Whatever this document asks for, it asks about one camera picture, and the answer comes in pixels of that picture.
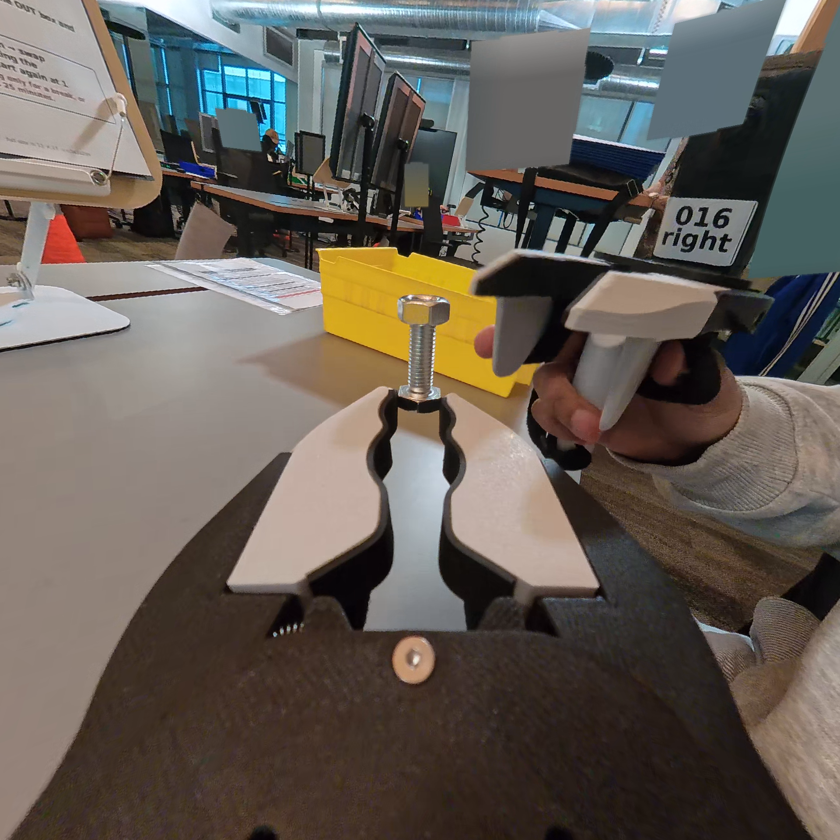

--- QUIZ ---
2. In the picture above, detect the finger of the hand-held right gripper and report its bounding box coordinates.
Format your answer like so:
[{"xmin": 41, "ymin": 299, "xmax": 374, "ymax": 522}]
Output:
[
  {"xmin": 563, "ymin": 270, "xmax": 729, "ymax": 334},
  {"xmin": 471, "ymin": 248, "xmax": 614, "ymax": 379}
]

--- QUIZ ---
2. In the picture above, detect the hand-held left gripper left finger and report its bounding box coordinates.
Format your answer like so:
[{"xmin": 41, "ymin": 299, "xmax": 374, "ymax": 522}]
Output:
[{"xmin": 227, "ymin": 387, "xmax": 396, "ymax": 595}]

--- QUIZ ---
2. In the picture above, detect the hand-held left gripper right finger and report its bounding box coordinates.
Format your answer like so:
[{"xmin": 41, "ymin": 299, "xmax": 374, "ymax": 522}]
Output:
[{"xmin": 440, "ymin": 392, "xmax": 602, "ymax": 598}]

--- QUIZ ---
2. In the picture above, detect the steel hex nut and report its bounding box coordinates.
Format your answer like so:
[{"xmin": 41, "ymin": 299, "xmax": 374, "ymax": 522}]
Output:
[{"xmin": 396, "ymin": 294, "xmax": 451, "ymax": 327}]

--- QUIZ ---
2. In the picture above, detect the steel bolt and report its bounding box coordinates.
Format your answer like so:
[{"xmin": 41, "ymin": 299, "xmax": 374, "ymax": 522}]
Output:
[{"xmin": 396, "ymin": 322, "xmax": 442, "ymax": 412}]

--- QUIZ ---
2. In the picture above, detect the yellow plastic bin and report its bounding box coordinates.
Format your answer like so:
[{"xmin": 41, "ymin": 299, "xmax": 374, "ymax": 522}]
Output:
[{"xmin": 316, "ymin": 246, "xmax": 539, "ymax": 398}]

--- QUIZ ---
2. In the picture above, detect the person's right forearm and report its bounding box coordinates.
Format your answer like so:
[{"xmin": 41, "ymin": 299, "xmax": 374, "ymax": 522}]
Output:
[{"xmin": 610, "ymin": 375, "xmax": 840, "ymax": 549}]

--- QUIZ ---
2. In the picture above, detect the standing desk with orange top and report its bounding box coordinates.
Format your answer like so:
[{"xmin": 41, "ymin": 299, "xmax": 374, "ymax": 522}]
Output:
[{"xmin": 467, "ymin": 167, "xmax": 657, "ymax": 263}]

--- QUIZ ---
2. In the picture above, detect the grey desk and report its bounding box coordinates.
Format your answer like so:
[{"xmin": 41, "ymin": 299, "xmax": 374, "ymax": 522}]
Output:
[{"xmin": 0, "ymin": 259, "xmax": 581, "ymax": 840}]

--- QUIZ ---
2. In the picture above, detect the long office desk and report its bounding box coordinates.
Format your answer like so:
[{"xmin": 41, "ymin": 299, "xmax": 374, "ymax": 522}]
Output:
[{"xmin": 190, "ymin": 180, "xmax": 480, "ymax": 260}]

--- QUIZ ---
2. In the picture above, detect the person's right hand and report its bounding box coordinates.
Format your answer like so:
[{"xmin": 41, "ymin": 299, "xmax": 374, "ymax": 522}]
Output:
[{"xmin": 474, "ymin": 323, "xmax": 746, "ymax": 468}]

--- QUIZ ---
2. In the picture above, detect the black office chair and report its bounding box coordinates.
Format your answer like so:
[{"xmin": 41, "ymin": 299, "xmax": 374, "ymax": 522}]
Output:
[{"xmin": 420, "ymin": 164, "xmax": 480, "ymax": 260}]

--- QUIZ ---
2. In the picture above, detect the blue jacket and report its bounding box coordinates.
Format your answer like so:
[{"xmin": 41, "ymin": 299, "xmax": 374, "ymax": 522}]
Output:
[{"xmin": 722, "ymin": 272, "xmax": 840, "ymax": 385}]

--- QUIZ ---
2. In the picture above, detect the black monitor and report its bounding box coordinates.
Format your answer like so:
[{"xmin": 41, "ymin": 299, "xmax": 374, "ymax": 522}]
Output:
[{"xmin": 407, "ymin": 128, "xmax": 458, "ymax": 198}]

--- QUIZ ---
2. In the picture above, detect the monitor on pole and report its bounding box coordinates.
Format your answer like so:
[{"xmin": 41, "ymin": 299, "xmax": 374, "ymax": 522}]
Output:
[
  {"xmin": 367, "ymin": 71, "xmax": 427, "ymax": 249},
  {"xmin": 328, "ymin": 21, "xmax": 389, "ymax": 249}
]

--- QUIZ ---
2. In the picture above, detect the laminated paper sheet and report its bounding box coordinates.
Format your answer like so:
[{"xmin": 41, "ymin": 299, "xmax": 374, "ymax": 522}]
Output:
[{"xmin": 146, "ymin": 257, "xmax": 324, "ymax": 315}]

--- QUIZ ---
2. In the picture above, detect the person's striped shirt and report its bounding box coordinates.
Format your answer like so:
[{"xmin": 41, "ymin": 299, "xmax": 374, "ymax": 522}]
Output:
[{"xmin": 699, "ymin": 623, "xmax": 756, "ymax": 664}]

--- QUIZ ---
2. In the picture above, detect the grey board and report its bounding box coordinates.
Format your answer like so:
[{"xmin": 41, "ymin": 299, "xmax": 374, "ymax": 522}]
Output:
[{"xmin": 174, "ymin": 200, "xmax": 235, "ymax": 261}]

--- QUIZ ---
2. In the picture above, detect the white document stand with board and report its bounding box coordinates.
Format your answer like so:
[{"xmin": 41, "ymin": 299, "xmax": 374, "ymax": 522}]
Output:
[{"xmin": 0, "ymin": 0, "xmax": 164, "ymax": 353}]

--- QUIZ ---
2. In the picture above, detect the brown bag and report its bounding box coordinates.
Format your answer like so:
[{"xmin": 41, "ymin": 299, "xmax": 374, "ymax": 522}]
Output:
[{"xmin": 60, "ymin": 205, "xmax": 114, "ymax": 240}]

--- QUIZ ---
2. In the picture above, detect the printed instruction sheet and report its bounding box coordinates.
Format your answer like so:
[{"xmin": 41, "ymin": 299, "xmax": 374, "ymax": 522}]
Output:
[{"xmin": 0, "ymin": 0, "xmax": 155, "ymax": 179}]

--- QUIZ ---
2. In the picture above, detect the silver ventilation duct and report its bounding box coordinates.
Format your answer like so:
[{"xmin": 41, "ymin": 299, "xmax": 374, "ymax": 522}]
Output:
[{"xmin": 210, "ymin": 0, "xmax": 723, "ymax": 30}]

